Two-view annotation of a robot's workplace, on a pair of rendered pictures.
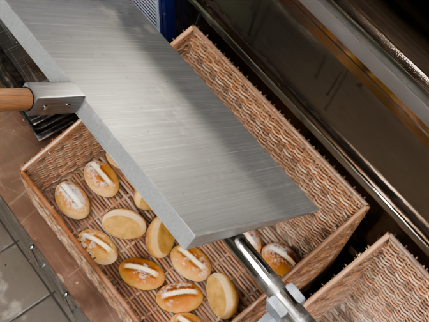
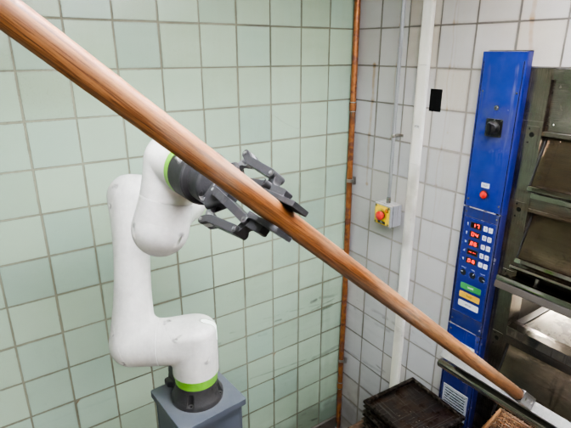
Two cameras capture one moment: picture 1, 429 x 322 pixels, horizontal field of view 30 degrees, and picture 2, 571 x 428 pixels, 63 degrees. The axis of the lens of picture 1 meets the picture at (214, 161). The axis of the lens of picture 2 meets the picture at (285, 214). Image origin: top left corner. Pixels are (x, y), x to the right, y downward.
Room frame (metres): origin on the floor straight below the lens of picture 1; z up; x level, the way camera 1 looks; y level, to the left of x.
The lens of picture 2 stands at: (-0.46, 0.75, 2.15)
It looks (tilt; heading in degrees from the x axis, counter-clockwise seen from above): 19 degrees down; 5
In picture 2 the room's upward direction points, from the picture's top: straight up
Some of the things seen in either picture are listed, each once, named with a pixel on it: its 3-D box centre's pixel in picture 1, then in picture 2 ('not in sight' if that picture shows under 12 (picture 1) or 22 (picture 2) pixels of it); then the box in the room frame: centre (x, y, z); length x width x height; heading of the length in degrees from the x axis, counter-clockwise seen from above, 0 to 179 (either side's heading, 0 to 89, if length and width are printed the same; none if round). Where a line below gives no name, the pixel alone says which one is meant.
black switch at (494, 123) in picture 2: not in sight; (491, 121); (1.21, 0.20, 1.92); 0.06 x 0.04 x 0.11; 40
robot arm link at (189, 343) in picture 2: not in sight; (189, 349); (0.63, 1.12, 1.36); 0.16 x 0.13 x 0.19; 99
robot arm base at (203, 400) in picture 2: not in sight; (188, 375); (0.67, 1.15, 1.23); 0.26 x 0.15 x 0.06; 44
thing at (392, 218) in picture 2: not in sight; (387, 213); (1.56, 0.47, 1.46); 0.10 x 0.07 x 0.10; 40
